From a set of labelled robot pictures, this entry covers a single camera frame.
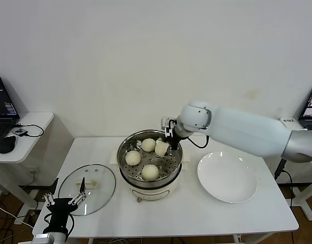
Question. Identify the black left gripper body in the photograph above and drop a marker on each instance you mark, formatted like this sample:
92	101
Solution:
60	207

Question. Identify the small white label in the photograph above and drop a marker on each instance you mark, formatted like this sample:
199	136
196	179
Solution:
288	120

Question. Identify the white side table with mouse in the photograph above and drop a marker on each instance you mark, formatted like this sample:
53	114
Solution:
31	127

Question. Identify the white round plate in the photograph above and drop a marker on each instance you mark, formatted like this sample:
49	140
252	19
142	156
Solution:
227	178

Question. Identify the grey laptop with light screen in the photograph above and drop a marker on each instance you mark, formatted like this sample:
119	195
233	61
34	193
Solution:
311	114

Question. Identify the stainless steel steamer basket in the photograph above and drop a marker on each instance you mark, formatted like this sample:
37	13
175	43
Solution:
168	165

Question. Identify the black laptop with dark screen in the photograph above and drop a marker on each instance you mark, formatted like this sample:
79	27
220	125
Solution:
2	101

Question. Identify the black computer mouse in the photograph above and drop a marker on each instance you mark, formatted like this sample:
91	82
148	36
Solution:
6	145

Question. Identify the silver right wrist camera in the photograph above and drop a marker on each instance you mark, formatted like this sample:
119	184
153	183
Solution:
167	122

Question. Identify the white steamed baozi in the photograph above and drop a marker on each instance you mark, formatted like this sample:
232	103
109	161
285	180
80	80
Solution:
133	158
148	145
161	149
150	172

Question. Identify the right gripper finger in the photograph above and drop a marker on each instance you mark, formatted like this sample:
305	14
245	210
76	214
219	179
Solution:
174	145

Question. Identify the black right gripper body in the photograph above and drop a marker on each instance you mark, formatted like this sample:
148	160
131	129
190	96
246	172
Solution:
175	133

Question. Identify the round glass pot lid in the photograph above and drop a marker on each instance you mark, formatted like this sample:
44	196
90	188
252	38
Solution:
100	183

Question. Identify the cream electric cooking pot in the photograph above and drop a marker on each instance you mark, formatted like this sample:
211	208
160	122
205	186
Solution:
151	191

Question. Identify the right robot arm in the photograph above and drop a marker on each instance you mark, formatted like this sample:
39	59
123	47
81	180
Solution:
234	127

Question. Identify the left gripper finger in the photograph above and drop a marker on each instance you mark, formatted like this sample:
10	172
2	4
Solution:
82	185
49	199

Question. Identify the white side table with label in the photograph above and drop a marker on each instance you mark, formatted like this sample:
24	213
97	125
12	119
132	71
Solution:
308	212

